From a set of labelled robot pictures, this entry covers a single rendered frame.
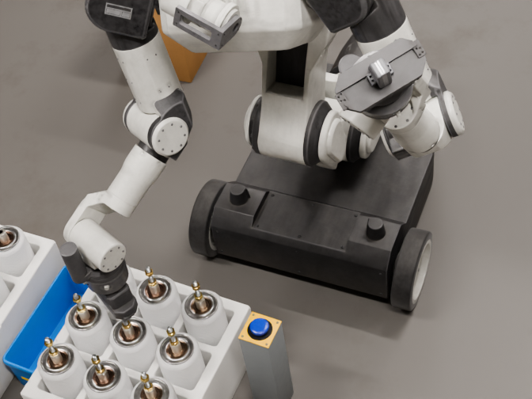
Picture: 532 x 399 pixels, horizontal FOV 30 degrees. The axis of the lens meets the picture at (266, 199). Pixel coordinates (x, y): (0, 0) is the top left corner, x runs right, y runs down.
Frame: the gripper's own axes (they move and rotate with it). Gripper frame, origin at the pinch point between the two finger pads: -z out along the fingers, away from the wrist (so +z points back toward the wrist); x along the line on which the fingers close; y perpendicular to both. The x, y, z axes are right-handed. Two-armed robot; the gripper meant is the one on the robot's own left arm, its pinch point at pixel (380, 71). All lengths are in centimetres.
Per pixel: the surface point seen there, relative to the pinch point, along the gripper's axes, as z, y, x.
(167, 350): 88, -17, 64
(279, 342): 88, -28, 42
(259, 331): 82, -24, 44
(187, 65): 170, 52, 37
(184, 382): 91, -25, 65
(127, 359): 91, -15, 74
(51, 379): 85, -10, 89
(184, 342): 89, -18, 60
